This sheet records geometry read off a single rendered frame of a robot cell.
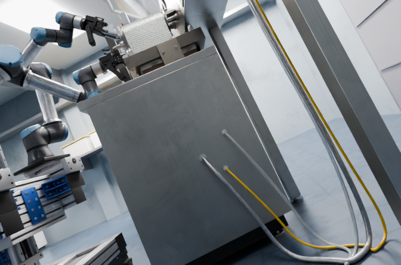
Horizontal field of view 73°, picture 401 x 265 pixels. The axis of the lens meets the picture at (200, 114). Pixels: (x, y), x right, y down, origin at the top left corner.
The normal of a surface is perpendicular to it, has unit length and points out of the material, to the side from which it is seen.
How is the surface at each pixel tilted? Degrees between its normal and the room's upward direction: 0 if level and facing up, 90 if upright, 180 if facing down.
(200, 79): 90
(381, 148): 90
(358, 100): 90
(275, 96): 90
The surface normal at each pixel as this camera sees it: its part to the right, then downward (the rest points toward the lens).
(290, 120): -0.18, -0.04
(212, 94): 0.04, -0.14
